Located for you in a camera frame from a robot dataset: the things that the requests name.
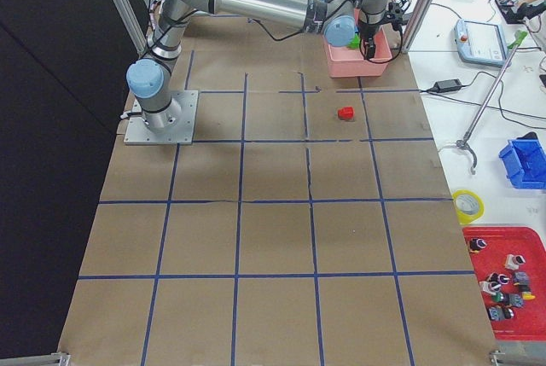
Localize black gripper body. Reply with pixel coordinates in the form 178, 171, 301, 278
357, 10, 380, 44

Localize green toy block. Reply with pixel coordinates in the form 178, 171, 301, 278
346, 33, 361, 49

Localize red toy block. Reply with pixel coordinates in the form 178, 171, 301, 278
337, 106, 355, 121

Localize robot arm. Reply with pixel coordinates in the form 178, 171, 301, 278
126, 0, 391, 133

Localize pink plastic box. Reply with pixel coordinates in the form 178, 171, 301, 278
322, 29, 392, 78

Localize black power adapter on table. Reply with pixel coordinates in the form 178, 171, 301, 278
431, 78, 463, 93

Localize teach pendant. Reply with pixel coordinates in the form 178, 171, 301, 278
454, 19, 508, 68

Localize reacher grabber tool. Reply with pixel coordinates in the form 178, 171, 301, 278
455, 30, 528, 175

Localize blue storage bin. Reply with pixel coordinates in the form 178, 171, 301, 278
498, 138, 545, 189

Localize yellow tape roll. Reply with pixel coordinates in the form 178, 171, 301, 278
452, 189, 485, 225

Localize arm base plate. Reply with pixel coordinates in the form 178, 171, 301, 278
124, 90, 199, 145

